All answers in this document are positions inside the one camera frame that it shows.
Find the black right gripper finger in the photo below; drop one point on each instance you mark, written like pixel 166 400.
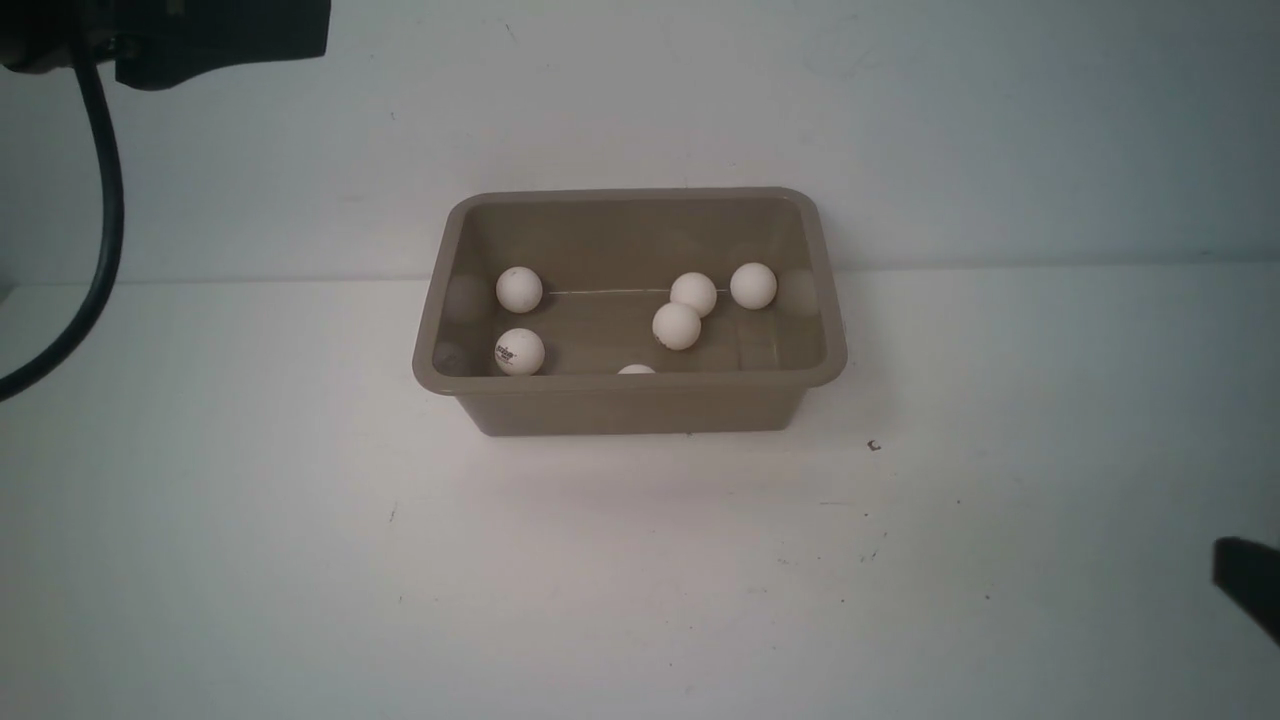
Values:
pixel 1248 573

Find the white ball red-black logo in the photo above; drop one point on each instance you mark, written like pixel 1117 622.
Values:
pixel 519 352

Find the plain white ball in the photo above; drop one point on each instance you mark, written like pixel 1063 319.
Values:
pixel 519 290
pixel 695 290

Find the tan plastic bin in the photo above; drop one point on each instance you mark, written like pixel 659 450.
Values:
pixel 607 260

